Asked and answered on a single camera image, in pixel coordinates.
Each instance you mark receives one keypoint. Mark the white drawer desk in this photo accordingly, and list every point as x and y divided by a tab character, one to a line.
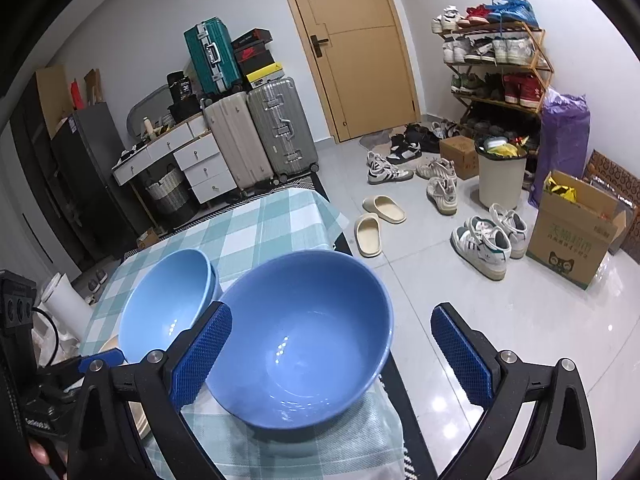
192	147

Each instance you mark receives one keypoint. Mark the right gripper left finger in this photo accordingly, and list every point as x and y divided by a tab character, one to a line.
175	376

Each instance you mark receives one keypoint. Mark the woven laundry basket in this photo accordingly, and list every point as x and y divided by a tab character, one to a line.
172	197

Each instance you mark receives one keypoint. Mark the wooden door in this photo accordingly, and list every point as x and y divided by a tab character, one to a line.
359	60

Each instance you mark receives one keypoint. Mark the silver suitcase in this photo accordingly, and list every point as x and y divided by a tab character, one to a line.
282	127

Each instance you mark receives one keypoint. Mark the beige slipper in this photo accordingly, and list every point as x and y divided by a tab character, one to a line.
385	208
367	233

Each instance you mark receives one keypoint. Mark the purple bag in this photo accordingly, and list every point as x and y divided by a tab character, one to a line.
564	138

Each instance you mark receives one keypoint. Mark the white green sneaker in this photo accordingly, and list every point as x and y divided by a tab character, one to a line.
484	245
514	226

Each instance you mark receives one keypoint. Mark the left hand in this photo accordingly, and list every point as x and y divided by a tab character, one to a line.
43	454

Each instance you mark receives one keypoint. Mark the wooden shoe rack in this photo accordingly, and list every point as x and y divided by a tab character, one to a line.
500	72

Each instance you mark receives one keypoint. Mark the beige suitcase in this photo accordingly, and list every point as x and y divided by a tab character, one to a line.
237	138

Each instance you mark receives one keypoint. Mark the large cardboard box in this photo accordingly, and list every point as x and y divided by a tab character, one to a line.
574	228

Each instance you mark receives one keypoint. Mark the brown cardboard box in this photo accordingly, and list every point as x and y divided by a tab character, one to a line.
460	150

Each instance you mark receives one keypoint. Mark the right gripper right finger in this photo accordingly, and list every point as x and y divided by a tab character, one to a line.
479	368

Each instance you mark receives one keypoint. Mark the green suitcase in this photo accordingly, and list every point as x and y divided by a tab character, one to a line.
212	56

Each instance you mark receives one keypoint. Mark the white trash bin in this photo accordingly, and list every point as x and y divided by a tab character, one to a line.
501	167

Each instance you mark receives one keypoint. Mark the blue bowl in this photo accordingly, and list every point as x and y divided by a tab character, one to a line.
311	331
168	300

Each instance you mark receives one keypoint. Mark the black cabinet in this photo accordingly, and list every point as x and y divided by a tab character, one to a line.
70	175

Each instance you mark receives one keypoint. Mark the stacked blue bowl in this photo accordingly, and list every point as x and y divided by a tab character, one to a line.
168	300

